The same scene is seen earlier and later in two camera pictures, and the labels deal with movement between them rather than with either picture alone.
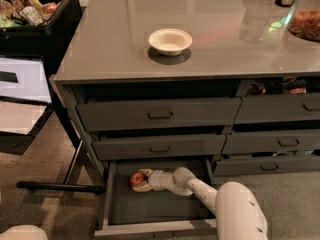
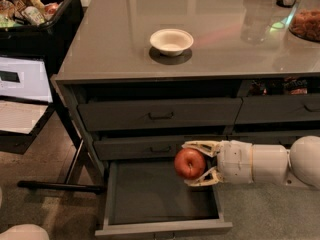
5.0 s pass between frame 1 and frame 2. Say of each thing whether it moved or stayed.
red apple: moved
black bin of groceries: stayed
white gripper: moved
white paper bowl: stayed
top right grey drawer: stayed
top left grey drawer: stayed
